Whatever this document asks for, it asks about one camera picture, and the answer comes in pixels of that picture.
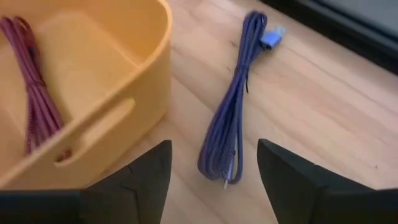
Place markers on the yellow plastic bin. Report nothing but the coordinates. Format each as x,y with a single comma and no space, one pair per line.
93,62

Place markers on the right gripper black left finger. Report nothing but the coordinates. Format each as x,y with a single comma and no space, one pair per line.
133,193

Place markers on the black aluminium rig frame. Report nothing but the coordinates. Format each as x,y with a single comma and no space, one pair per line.
342,28

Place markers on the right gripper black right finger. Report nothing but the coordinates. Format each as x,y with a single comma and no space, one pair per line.
311,193

